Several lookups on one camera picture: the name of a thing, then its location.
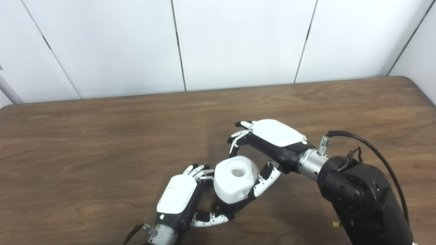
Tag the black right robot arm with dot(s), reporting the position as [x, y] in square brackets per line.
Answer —
[364, 200]

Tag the white and black right hand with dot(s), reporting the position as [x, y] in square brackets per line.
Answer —
[277, 134]

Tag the black flanged holder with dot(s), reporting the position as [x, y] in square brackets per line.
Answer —
[218, 206]

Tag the round white piece with holes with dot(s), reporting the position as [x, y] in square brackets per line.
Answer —
[231, 189]

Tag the white and black left hand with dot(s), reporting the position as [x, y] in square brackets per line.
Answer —
[178, 194]

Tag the grey wall corner strip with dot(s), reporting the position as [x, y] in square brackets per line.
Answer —
[8, 90]

